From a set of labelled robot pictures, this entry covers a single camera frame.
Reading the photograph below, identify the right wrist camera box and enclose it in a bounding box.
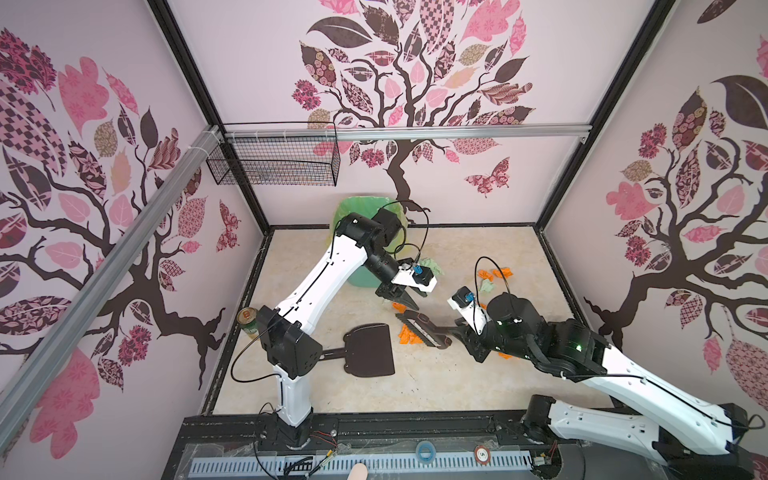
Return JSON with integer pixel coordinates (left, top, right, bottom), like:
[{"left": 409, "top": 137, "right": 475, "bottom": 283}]
[{"left": 447, "top": 286, "right": 488, "bottom": 335}]

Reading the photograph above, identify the red white tape roll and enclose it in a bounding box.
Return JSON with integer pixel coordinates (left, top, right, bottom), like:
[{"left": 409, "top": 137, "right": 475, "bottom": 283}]
[{"left": 473, "top": 445, "right": 491, "bottom": 465}]

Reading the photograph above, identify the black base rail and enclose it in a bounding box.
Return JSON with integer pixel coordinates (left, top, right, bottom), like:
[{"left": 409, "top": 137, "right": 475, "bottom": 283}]
[{"left": 160, "top": 407, "right": 682, "bottom": 480}]

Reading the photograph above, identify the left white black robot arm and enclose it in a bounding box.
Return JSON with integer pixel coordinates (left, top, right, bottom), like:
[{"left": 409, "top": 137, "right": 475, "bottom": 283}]
[{"left": 256, "top": 206, "right": 437, "bottom": 448}]

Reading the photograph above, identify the light green bin liner bag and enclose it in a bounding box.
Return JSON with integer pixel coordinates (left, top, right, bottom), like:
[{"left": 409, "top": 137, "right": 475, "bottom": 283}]
[{"left": 329, "top": 196, "right": 408, "bottom": 251}]

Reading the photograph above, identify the orange scrap back left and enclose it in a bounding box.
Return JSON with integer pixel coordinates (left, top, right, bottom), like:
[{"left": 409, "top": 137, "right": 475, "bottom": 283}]
[{"left": 476, "top": 270, "right": 494, "bottom": 282}]

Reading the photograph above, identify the green scrap right side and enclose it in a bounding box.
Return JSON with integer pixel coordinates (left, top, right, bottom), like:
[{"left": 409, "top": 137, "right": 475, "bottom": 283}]
[{"left": 479, "top": 279, "right": 495, "bottom": 293}]

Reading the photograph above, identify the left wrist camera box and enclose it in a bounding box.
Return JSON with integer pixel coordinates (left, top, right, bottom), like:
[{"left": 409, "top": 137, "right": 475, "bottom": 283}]
[{"left": 391, "top": 263, "right": 437, "bottom": 294}]

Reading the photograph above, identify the large orange paper clump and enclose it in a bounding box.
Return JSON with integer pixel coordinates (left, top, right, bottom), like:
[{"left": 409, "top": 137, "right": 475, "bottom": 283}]
[{"left": 398, "top": 325, "right": 423, "bottom": 345}]

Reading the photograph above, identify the orange scrap back right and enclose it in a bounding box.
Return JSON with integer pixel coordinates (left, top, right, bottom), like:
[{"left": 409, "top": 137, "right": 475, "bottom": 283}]
[{"left": 491, "top": 267, "right": 514, "bottom": 279}]

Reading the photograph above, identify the dark brown plastic dustpan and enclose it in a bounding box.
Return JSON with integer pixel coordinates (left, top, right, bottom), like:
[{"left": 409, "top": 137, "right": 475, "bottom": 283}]
[{"left": 319, "top": 323, "right": 396, "bottom": 378}]

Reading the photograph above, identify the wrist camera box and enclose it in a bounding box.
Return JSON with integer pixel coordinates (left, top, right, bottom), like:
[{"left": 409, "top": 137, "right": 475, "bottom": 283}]
[
  {"left": 447, "top": 286, "right": 488, "bottom": 335},
  {"left": 391, "top": 263, "right": 437, "bottom": 294}
]

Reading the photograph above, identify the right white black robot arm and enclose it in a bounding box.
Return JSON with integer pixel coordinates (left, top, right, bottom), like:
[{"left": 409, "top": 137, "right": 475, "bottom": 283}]
[{"left": 448, "top": 287, "right": 755, "bottom": 479}]

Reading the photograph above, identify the dark brown hand brush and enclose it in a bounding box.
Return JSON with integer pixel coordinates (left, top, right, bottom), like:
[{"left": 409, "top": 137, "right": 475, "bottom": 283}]
[{"left": 395, "top": 310, "right": 453, "bottom": 350}]

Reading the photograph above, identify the black wire mesh basket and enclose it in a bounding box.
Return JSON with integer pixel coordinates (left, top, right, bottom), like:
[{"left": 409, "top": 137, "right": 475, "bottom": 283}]
[{"left": 206, "top": 120, "right": 341, "bottom": 187}]

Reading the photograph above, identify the small green drink can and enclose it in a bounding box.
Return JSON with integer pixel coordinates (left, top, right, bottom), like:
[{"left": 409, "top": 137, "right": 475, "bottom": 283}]
[{"left": 236, "top": 307, "right": 259, "bottom": 339}]

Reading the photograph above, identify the aluminium frame bar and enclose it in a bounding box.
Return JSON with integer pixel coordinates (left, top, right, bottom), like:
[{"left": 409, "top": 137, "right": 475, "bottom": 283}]
[
  {"left": 219, "top": 123, "right": 592, "bottom": 142},
  {"left": 1, "top": 125, "right": 222, "bottom": 448}
]

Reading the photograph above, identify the aluminium frame bar left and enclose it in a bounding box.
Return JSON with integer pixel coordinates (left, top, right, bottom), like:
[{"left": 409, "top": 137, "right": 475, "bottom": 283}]
[{"left": 1, "top": 125, "right": 222, "bottom": 448}]

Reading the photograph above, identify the blue tape roll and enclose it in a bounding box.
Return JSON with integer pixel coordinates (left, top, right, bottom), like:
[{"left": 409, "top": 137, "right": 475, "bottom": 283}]
[{"left": 415, "top": 440, "right": 437, "bottom": 465}]

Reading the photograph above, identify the aluminium frame bar back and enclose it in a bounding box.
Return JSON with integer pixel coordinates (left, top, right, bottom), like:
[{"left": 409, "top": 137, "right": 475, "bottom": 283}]
[{"left": 219, "top": 123, "right": 592, "bottom": 142}]

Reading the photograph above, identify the white slotted cable duct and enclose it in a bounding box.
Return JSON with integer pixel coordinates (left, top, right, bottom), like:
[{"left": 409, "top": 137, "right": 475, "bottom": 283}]
[{"left": 188, "top": 451, "right": 535, "bottom": 480}]

